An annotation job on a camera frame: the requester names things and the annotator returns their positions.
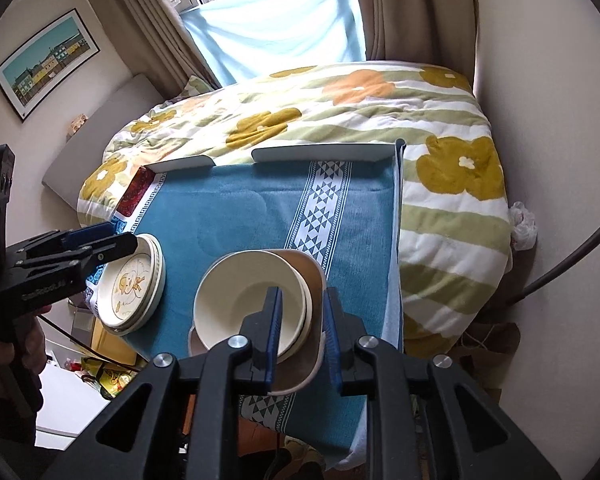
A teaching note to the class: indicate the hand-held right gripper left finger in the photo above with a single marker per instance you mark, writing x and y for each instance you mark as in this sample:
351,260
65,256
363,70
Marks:
276,340

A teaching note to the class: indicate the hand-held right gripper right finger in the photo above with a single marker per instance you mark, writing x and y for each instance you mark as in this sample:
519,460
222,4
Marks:
332,340

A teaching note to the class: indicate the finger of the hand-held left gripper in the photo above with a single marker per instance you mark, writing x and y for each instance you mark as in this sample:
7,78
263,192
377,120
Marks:
92,235
115,250

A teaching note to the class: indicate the printed shallow dish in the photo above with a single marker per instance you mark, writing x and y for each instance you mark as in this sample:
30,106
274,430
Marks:
125,285

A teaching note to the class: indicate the large white plate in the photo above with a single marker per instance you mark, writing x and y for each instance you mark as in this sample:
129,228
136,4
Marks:
153,265

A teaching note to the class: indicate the cartoon print bowl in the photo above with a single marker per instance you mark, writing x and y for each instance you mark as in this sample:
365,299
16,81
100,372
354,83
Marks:
308,305

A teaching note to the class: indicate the large cream plate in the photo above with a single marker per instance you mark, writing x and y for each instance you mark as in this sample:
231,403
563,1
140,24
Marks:
162,272

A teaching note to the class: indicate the plain cream bowl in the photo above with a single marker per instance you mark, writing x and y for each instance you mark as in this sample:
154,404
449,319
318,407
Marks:
240,295

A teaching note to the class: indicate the pink rectangular baking dish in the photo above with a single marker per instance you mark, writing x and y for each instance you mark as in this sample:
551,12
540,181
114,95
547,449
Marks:
312,272

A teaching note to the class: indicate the person's left hand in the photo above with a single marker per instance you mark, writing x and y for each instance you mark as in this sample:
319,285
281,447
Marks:
30,350

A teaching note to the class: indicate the colourful patterned cloth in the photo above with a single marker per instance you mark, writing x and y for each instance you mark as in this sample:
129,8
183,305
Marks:
135,190

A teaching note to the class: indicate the yellow box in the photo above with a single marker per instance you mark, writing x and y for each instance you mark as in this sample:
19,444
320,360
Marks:
110,340

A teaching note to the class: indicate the pale blue underlay cloth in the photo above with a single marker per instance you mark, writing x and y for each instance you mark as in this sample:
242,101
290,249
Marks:
396,260

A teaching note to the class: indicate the grey cushion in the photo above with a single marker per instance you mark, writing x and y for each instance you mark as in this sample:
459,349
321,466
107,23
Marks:
100,130

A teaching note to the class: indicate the small beige figurine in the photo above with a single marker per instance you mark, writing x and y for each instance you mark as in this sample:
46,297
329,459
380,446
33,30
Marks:
76,126

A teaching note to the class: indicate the teal tablecloth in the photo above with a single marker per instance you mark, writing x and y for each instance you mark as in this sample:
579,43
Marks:
220,210

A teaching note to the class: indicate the yellow printed bag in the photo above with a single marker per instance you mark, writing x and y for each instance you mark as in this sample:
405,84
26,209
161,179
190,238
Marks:
112,377

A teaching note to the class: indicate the brown paper bag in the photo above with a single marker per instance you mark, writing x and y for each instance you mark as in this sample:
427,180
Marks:
490,360

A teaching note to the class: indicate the white box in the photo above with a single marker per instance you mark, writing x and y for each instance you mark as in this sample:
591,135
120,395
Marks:
70,410

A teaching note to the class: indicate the green patterned pillow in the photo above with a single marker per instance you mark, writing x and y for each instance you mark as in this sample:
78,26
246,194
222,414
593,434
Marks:
197,86

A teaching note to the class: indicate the beige curtain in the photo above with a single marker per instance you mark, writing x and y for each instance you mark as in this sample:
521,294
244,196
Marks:
410,10
145,20

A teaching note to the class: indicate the white plastic bag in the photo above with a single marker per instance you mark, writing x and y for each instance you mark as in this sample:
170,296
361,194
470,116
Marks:
524,225

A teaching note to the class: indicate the floral blanket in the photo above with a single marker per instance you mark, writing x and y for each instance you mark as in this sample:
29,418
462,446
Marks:
355,110

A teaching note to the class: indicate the black curved tube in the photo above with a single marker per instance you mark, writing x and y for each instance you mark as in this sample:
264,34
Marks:
570,265

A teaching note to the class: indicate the light blue window cloth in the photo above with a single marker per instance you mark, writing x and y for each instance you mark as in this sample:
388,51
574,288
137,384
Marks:
275,35

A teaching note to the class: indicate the wall poster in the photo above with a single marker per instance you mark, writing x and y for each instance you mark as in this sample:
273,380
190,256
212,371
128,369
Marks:
45,62

